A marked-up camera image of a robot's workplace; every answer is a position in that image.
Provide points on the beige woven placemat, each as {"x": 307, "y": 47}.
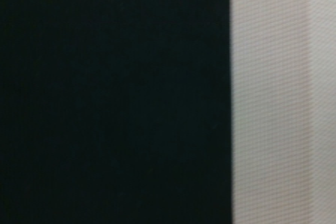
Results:
{"x": 283, "y": 96}

